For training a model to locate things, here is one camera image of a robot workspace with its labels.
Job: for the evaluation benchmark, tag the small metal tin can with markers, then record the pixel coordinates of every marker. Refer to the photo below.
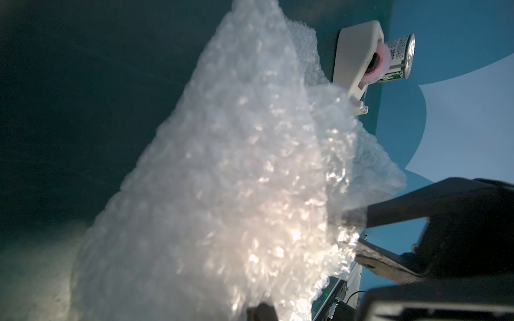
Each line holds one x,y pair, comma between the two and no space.
402,52

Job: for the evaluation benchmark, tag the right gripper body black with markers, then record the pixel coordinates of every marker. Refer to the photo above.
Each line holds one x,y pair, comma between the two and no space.
467,267

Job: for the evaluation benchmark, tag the clear bubble wrap sheet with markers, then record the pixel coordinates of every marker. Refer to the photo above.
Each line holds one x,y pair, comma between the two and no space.
254,191

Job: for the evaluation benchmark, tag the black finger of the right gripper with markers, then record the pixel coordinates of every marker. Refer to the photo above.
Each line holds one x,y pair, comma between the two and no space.
453,198
385,264

